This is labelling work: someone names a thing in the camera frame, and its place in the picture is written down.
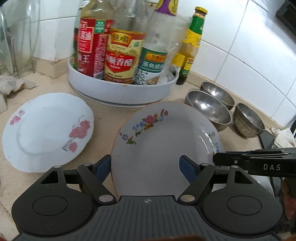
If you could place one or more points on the steel bowl back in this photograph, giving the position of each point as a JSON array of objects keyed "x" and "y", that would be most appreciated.
[{"x": 218, "y": 93}]

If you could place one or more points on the white round turntable rack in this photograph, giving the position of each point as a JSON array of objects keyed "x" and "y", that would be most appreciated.
[{"x": 121, "y": 95}]

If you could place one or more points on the white plate with colourful flowers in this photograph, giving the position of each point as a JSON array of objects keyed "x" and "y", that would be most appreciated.
[{"x": 146, "y": 151}]

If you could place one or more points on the green yellow label oil bottle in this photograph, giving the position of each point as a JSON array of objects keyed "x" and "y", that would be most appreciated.
[{"x": 185, "y": 57}]

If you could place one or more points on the yellow label vinegar bottle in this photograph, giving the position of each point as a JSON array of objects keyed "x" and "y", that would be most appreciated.
[{"x": 125, "y": 41}]

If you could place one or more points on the black stove top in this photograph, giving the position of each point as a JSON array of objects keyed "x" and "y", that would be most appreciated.
[{"x": 267, "y": 142}]

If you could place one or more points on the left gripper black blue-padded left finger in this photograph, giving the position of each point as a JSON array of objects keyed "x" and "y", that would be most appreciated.
[{"x": 92, "y": 176}]

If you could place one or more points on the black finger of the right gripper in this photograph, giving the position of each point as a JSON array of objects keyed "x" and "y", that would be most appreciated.
[{"x": 229, "y": 158}]

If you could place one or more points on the white cloth on stove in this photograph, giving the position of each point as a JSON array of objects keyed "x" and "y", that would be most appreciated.
[{"x": 283, "y": 138}]

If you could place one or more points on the steel bowl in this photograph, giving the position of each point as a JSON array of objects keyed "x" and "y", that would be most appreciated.
[
  {"x": 218, "y": 93},
  {"x": 211, "y": 108},
  {"x": 247, "y": 122}
]

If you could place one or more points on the clear plastic bag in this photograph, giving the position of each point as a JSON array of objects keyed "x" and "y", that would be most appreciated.
[{"x": 182, "y": 23}]

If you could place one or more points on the purple cap clear sauce bottle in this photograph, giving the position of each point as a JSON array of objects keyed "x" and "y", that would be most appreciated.
[{"x": 157, "y": 43}]

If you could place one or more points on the crumpled grey rag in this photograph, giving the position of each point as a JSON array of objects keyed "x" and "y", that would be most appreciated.
[{"x": 9, "y": 84}]

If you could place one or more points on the red label soy sauce bottle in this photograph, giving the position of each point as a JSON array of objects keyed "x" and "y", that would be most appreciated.
[{"x": 91, "y": 30}]

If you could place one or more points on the white plate with pink flowers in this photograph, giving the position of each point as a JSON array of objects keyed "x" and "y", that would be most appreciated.
[{"x": 51, "y": 129}]

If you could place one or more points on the black range hood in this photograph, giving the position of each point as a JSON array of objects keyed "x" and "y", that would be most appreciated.
[{"x": 287, "y": 15}]

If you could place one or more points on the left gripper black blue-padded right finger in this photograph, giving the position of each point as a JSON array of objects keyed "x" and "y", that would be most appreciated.
[{"x": 199, "y": 177}]

